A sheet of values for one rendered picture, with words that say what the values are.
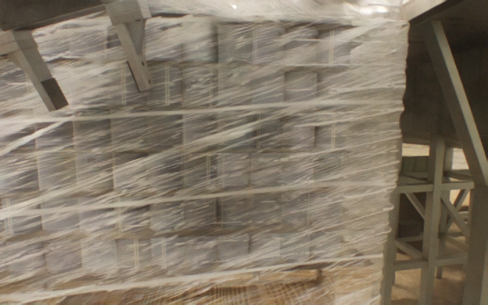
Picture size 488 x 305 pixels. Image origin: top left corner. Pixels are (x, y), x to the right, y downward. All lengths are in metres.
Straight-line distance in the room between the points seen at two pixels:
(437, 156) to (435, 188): 0.13
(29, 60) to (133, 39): 0.14
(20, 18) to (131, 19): 0.12
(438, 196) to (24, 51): 1.31
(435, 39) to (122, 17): 0.57
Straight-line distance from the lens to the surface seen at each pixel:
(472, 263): 0.84
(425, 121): 0.98
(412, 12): 0.62
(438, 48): 0.67
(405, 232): 1.54
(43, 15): 0.38
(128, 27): 0.36
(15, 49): 0.43
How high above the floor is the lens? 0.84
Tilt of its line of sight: 6 degrees down
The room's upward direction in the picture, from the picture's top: 1 degrees counter-clockwise
